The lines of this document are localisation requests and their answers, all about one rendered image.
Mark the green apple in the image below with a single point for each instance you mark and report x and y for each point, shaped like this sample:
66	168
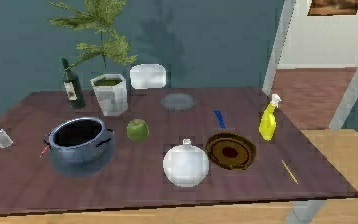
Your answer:
137	130

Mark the white square bowl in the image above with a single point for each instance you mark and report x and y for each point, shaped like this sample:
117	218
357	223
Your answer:
148	76

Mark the white round vase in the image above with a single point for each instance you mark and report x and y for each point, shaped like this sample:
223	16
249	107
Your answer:
185	165

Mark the brown framed picture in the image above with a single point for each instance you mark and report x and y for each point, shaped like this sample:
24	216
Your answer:
333	6

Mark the clear glass shaker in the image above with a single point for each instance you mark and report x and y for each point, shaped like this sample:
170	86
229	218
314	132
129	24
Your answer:
2	137

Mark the green house plant white pot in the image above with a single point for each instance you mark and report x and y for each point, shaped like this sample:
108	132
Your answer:
110	93

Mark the yellow pencil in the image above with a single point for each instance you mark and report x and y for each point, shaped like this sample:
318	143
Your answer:
289	171

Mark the yellow spray bottle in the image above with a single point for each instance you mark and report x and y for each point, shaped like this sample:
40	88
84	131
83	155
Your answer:
268	123

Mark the red pen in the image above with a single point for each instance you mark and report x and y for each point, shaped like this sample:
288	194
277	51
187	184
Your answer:
44	151

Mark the grey round plate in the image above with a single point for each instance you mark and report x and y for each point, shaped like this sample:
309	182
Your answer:
177	101

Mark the dark green wine bottle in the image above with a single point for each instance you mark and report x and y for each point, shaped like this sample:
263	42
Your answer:
73	89

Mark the blue-grey metal pot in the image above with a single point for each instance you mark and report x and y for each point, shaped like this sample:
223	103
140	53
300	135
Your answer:
80	146

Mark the dark brown wooden table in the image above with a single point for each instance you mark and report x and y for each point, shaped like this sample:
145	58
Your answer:
147	173

